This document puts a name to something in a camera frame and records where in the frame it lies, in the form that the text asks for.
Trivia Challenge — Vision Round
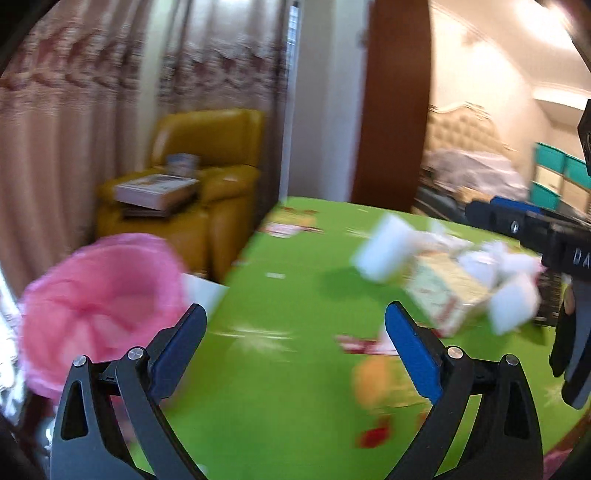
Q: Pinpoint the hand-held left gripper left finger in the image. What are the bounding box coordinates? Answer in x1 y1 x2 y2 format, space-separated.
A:
51 302 208 480

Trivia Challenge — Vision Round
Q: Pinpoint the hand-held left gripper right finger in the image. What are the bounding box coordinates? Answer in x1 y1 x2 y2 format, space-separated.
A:
384 301 544 480

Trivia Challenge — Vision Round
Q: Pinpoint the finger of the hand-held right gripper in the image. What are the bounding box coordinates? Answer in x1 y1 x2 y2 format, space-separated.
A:
464 200 555 252
489 196 543 217

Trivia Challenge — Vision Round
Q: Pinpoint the printed paper cup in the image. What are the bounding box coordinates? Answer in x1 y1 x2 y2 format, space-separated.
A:
405 254 492 336

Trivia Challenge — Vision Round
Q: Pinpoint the person's right hand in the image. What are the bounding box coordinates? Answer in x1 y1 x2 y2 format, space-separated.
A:
549 272 591 411

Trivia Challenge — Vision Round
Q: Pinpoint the teal drawer cabinet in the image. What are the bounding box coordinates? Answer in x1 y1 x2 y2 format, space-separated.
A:
530 141 591 209

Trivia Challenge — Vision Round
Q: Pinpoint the white paper sheet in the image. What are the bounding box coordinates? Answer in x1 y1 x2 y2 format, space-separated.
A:
181 272 230 317

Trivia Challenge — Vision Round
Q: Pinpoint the crumpled white tissue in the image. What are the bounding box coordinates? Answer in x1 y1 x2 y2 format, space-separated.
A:
416 220 465 259

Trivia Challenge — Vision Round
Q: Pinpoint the small white foam block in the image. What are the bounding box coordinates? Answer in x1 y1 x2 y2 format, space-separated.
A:
488 274 542 336

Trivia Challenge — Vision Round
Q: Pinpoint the beige tufted bed headboard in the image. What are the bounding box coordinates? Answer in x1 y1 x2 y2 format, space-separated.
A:
424 102 519 158

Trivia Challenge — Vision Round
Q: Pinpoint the green cartoon print tablecloth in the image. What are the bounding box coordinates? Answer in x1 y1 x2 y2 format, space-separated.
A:
124 196 591 480

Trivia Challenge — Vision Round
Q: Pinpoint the yellow leather armchair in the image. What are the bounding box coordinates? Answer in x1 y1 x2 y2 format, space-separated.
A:
95 108 265 283

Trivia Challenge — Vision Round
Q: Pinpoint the brown wooden door panel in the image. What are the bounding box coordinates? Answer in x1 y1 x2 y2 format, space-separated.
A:
352 0 433 214

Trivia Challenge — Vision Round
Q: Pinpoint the large flat white box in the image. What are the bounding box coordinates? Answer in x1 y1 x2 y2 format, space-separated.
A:
113 174 200 207

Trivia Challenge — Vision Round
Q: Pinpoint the small blue printed box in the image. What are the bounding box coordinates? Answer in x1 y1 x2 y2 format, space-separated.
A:
165 153 200 174

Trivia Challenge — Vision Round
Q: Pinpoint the wide beige lace curtain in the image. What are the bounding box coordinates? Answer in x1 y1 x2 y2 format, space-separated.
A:
0 0 155 301

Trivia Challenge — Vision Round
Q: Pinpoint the narrow beige lace curtain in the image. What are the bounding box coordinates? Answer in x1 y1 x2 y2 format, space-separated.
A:
154 0 296 213

